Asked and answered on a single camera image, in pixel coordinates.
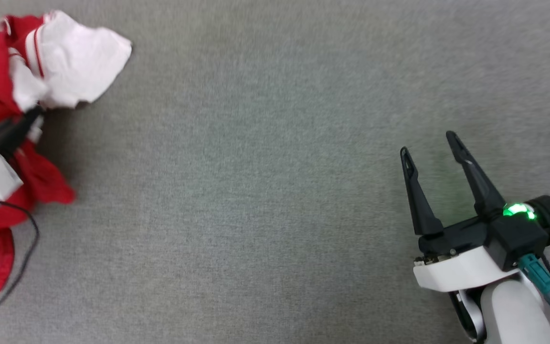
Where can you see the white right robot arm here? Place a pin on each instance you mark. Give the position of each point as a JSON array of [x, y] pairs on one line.
[[513, 315]]

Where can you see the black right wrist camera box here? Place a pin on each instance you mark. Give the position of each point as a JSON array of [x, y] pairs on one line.
[[518, 241]]

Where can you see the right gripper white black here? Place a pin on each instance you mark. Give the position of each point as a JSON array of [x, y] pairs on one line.
[[456, 272]]

